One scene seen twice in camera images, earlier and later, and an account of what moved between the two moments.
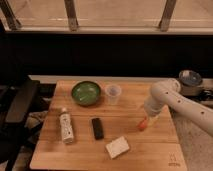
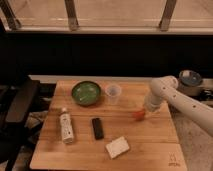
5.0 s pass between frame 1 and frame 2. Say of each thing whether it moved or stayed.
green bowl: stayed
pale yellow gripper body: moved
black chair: stayed
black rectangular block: stayed
